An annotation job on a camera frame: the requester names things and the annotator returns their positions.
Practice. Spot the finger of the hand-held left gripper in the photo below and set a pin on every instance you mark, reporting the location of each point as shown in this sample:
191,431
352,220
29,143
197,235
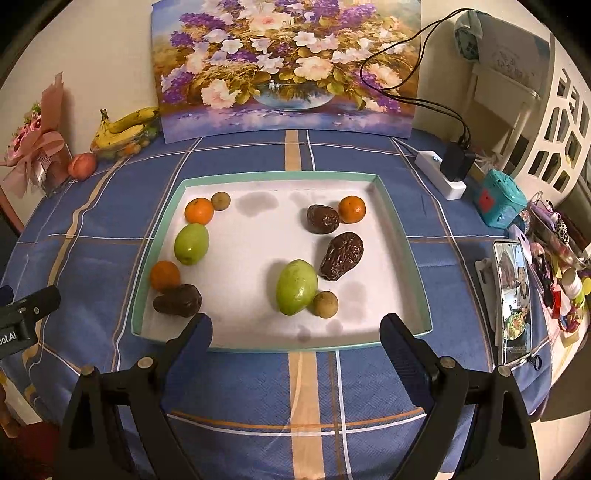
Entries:
39,302

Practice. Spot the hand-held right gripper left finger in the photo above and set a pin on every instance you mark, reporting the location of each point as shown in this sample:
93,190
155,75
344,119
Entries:
191,350

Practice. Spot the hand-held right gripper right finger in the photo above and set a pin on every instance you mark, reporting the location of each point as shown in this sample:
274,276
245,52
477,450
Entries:
399,350

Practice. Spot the small orange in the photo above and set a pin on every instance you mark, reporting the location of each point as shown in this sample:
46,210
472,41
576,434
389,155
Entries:
199,210
352,209
165,274

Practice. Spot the small brown longan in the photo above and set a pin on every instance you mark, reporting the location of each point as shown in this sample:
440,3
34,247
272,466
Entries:
325,303
220,201

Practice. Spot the green apple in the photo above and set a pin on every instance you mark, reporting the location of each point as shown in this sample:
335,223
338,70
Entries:
191,243

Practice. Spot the green pear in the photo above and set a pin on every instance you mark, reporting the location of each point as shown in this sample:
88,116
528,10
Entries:
297,286

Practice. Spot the white tray with teal rim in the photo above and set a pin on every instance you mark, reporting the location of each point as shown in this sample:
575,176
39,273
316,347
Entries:
258,249

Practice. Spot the person's left hand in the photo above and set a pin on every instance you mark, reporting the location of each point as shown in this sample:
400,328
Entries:
7,415

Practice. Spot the dark blue object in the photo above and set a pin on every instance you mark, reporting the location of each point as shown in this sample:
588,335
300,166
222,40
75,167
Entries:
4,294

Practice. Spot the blue plaid tablecloth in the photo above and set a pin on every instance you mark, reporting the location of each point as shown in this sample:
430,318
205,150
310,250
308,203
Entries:
300,392

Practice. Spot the grey phone stand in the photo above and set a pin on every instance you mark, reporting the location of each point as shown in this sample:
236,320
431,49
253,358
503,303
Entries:
485,286

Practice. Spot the smartphone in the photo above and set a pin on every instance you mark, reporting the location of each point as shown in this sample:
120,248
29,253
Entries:
512,304

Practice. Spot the red peach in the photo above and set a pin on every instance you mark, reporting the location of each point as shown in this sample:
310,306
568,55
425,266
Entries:
82,166

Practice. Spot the pink wrapped flower bouquet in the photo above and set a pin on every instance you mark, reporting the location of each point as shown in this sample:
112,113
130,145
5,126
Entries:
39,147

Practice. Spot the white power strip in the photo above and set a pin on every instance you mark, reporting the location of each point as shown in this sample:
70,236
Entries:
431,173

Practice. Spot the glass fruit bowl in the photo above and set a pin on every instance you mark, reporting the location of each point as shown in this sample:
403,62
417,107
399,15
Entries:
134,146

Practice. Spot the teal plastic box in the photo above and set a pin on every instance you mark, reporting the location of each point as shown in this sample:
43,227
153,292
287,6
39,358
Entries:
501,198

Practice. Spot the small white bottle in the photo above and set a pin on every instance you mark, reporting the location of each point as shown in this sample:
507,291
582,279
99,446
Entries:
572,284

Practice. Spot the pile of small accessories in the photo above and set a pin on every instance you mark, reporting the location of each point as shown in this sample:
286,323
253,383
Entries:
558,249

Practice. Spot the black charger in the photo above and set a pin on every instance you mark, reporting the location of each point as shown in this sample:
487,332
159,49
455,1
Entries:
457,164

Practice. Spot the yellow banana bunch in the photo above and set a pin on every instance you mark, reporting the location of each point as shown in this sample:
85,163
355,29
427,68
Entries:
124,124

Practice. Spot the white lattice plastic chair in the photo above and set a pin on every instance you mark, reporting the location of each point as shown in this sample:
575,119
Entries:
570,120

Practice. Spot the flower painting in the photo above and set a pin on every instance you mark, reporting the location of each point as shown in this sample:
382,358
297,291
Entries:
286,60

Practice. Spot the green patterned cloth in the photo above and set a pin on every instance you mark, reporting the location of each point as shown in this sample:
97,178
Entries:
468,37

